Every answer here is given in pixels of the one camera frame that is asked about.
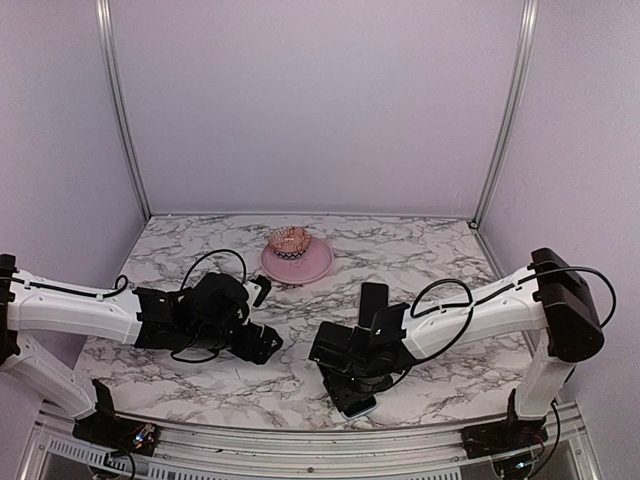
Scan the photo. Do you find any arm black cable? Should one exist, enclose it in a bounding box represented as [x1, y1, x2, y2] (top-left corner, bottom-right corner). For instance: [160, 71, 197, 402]
[112, 248, 249, 364]
[409, 267, 617, 361]

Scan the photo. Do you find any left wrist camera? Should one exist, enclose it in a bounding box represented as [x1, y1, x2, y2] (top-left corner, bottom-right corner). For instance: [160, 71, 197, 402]
[245, 275, 272, 308]

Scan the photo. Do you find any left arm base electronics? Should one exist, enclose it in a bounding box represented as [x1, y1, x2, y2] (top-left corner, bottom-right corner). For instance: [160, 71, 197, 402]
[72, 379, 159, 457]

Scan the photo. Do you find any left aluminium frame post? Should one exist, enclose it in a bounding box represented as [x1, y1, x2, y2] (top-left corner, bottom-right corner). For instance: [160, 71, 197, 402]
[95, 0, 152, 223]

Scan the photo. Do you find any aluminium frame post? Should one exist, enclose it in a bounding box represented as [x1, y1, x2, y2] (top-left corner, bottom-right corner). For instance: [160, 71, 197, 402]
[95, 0, 152, 223]
[470, 0, 539, 230]

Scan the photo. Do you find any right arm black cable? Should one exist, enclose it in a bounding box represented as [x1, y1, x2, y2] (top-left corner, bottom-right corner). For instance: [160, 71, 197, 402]
[409, 267, 617, 361]

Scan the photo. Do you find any pink plate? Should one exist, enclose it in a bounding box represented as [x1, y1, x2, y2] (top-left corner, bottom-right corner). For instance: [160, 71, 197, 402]
[260, 237, 334, 285]

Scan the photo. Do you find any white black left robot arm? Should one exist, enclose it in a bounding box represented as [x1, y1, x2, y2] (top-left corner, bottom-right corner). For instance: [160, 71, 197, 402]
[1, 254, 283, 445]

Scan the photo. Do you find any black smartphone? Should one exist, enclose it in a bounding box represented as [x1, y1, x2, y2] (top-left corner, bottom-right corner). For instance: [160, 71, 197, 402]
[358, 282, 389, 329]

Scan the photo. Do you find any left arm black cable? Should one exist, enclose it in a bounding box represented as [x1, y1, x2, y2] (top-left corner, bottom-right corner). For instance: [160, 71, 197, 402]
[112, 248, 249, 364]

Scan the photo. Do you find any light blue phone case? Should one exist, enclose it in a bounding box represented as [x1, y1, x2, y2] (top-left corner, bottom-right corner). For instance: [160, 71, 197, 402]
[341, 397, 377, 419]

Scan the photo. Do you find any right aluminium frame post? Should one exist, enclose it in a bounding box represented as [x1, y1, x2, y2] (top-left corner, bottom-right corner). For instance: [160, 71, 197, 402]
[470, 0, 539, 230]

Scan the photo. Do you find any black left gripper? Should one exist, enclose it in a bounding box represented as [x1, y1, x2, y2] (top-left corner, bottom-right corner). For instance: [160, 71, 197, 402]
[188, 318, 284, 365]

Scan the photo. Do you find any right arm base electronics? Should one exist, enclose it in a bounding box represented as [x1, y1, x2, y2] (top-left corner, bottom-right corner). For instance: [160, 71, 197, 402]
[460, 389, 548, 459]

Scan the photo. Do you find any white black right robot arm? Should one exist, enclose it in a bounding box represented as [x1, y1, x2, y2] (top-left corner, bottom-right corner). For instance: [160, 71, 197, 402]
[309, 248, 609, 448]

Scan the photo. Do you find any aluminium table front rail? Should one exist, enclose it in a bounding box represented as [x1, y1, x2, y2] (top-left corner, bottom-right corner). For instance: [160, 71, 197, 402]
[17, 402, 602, 479]

